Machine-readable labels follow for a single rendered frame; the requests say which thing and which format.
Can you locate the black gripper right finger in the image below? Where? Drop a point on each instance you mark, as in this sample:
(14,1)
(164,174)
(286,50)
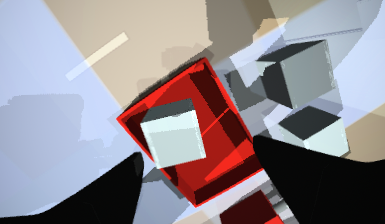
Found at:
(323,189)

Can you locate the red block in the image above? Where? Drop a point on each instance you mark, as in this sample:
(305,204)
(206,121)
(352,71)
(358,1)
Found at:
(256,209)

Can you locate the red tray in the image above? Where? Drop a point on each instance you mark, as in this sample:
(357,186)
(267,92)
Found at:
(230,157)

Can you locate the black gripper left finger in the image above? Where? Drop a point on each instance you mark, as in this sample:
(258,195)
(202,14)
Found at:
(110,199)

